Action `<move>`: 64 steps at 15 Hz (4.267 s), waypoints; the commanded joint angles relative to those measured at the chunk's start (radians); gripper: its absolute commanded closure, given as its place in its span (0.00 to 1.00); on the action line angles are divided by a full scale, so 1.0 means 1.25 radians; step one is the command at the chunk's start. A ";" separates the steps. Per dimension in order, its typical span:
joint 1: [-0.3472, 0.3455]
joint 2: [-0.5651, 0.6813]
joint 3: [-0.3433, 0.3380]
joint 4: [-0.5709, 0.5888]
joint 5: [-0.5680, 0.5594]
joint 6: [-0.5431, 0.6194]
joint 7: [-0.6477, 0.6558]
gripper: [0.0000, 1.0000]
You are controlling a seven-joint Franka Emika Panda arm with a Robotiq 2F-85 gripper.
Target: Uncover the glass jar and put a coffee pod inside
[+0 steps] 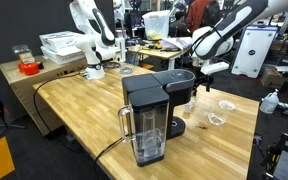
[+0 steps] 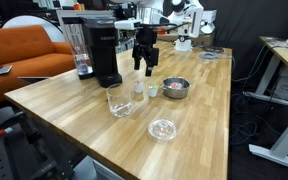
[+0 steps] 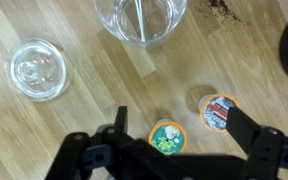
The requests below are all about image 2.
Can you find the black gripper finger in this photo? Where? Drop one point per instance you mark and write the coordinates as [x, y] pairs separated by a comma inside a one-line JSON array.
[[137, 60], [153, 58]]

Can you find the orange sofa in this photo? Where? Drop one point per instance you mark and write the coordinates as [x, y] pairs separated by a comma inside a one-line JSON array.
[[24, 56]]

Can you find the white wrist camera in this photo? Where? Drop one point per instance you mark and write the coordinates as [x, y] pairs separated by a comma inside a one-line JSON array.
[[127, 24]]

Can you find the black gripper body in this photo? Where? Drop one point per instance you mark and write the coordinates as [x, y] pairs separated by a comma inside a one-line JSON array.
[[146, 36]]

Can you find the white frame wooden desk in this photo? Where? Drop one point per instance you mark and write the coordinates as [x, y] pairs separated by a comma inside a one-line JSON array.
[[284, 56]]

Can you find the pink foil coffee pod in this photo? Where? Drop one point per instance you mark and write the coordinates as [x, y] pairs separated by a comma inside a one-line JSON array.
[[176, 85]]

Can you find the black coffee machine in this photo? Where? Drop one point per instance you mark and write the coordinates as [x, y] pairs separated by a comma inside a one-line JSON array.
[[102, 56]]

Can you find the stainless steel bowl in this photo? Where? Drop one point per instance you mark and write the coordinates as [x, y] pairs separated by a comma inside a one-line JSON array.
[[175, 93]]

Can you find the clear glass jar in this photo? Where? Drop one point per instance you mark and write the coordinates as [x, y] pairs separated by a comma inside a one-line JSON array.
[[119, 107]]

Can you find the black table clamps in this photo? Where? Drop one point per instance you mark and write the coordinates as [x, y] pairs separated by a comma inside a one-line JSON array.
[[24, 160]]

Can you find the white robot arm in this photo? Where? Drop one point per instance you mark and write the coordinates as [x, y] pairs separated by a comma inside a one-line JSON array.
[[150, 15]]

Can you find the black flat board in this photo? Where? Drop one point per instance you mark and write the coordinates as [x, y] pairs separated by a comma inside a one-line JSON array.
[[34, 79]]

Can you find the white round table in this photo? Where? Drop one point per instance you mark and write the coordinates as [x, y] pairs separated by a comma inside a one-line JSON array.
[[34, 21]]

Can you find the idle white robot arm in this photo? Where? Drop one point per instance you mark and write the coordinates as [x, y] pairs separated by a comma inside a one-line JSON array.
[[189, 20]]

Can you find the white coffee pod red foil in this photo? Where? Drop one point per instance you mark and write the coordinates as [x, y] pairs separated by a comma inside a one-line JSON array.
[[138, 87]]

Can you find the clear glass jar lid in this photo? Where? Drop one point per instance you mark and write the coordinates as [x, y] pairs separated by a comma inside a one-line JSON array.
[[162, 130]]

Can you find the beige cabinet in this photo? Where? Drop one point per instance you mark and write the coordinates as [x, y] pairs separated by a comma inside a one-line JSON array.
[[197, 39]]

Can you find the clear water tank black lid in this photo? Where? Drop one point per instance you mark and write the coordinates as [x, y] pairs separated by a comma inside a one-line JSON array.
[[82, 63]]

